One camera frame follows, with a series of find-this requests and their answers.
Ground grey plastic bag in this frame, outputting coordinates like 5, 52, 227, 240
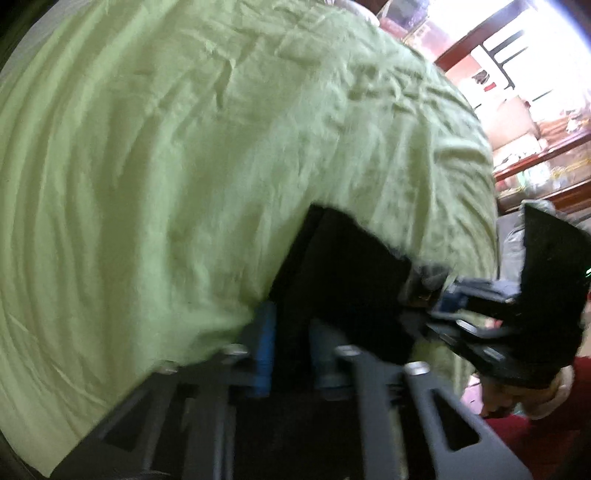
496, 199, 561, 282

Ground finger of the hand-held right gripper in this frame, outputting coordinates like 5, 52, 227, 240
425, 318, 509, 370
427, 276, 525, 319

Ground black pants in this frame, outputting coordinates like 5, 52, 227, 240
265, 203, 446, 372

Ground person's right hand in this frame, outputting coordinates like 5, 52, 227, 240
478, 376, 527, 418

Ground red-brown wooden display cabinet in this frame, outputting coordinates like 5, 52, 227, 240
431, 0, 591, 215

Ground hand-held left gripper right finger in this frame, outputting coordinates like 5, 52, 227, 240
308, 320, 534, 480

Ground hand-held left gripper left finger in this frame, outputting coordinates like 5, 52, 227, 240
54, 301, 279, 480

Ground green bed sheet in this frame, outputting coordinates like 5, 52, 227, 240
0, 0, 500, 477

